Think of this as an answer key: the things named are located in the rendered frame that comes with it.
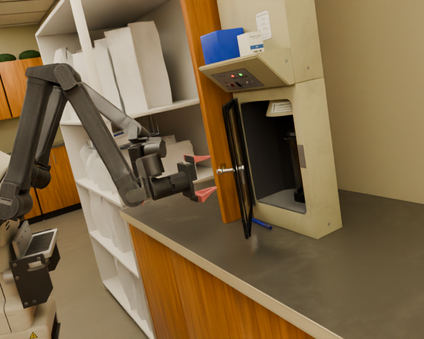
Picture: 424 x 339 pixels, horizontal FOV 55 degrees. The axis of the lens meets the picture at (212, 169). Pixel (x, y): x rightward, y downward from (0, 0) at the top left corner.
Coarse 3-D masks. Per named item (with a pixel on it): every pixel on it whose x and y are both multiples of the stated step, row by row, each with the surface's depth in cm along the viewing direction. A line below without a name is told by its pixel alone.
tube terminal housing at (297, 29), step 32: (224, 0) 131; (256, 0) 118; (288, 0) 110; (288, 32) 111; (320, 64) 118; (256, 96) 130; (288, 96) 118; (320, 96) 119; (320, 128) 120; (320, 160) 121; (320, 192) 123; (288, 224) 134; (320, 224) 124
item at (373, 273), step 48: (192, 240) 142; (240, 240) 134; (288, 240) 127; (336, 240) 121; (384, 240) 115; (240, 288) 110; (288, 288) 100; (336, 288) 96; (384, 288) 93; (336, 336) 80; (384, 336) 77
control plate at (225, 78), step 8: (224, 72) 125; (232, 72) 122; (240, 72) 120; (248, 72) 117; (224, 80) 131; (232, 80) 128; (240, 80) 125; (248, 80) 122; (256, 80) 119; (232, 88) 134; (240, 88) 130
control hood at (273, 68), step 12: (288, 48) 111; (228, 60) 118; (240, 60) 113; (252, 60) 110; (264, 60) 108; (276, 60) 110; (288, 60) 112; (204, 72) 133; (216, 72) 128; (252, 72) 116; (264, 72) 112; (276, 72) 110; (288, 72) 112; (264, 84) 119; (276, 84) 116; (288, 84) 113
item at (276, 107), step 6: (270, 102) 131; (276, 102) 127; (282, 102) 126; (288, 102) 125; (270, 108) 130; (276, 108) 127; (282, 108) 126; (288, 108) 125; (270, 114) 129; (276, 114) 127; (282, 114) 125; (288, 114) 124
